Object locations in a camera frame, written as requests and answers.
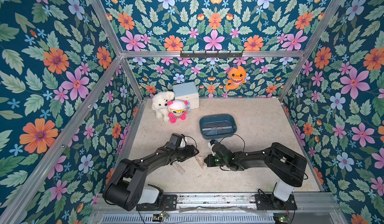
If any pink white plush doll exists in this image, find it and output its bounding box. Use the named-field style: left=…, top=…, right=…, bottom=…
left=167, top=99, right=188, bottom=124

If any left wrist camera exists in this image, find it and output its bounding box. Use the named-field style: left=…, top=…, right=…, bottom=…
left=166, top=133, right=187, bottom=150

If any black wall hook rail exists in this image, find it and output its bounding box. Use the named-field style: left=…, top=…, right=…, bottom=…
left=180, top=51, right=243, bottom=59

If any white blue storage box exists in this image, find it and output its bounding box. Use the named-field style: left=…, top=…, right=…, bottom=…
left=173, top=82, right=200, bottom=109

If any teal plastic storage box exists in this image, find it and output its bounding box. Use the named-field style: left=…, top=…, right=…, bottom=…
left=199, top=114, right=238, bottom=140

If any white fluffy plush dog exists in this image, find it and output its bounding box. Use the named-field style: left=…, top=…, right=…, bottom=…
left=151, top=91, right=175, bottom=121

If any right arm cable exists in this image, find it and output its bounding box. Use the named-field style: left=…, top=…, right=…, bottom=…
left=220, top=133, right=246, bottom=152

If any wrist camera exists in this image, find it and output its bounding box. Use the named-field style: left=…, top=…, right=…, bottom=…
left=208, top=139, right=230, bottom=157
left=166, top=133, right=187, bottom=150

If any pink small triangle square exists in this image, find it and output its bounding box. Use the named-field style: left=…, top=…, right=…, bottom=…
left=195, top=155, right=205, bottom=170

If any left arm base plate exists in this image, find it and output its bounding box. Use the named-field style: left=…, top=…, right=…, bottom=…
left=136, top=194, right=178, bottom=212

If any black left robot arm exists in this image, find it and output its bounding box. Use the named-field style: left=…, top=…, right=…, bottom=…
left=103, top=145, right=199, bottom=211

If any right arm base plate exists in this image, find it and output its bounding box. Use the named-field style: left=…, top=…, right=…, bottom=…
left=255, top=194, right=298, bottom=211

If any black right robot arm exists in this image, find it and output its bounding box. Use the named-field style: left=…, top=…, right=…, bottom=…
left=204, top=140, right=308, bottom=202

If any orange shark plush toy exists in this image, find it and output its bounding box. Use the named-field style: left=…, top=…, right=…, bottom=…
left=225, top=66, right=247, bottom=90

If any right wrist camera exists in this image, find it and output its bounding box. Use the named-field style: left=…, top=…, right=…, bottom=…
left=208, top=139, right=230, bottom=157

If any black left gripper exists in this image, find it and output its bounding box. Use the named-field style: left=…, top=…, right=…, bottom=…
left=173, top=144, right=199, bottom=162

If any clear protractor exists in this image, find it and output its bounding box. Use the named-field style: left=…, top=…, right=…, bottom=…
left=207, top=127, right=223, bottom=135

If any clear short ruler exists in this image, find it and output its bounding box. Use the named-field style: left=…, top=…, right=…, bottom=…
left=173, top=162, right=186, bottom=176

